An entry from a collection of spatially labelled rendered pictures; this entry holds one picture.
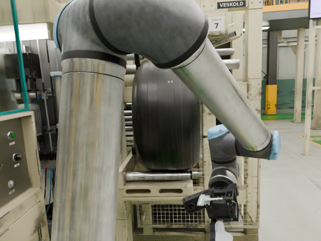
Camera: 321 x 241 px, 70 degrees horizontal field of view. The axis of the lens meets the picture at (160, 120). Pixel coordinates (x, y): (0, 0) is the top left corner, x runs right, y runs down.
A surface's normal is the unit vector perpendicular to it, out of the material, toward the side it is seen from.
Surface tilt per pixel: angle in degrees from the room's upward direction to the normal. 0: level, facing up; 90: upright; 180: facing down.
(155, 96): 66
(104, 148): 86
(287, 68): 90
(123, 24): 112
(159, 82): 53
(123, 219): 90
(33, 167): 90
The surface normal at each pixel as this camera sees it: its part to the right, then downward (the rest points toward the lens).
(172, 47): 0.01, 0.70
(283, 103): -0.13, 0.15
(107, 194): 0.81, 0.01
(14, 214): 1.00, -0.04
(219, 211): -0.36, 0.28
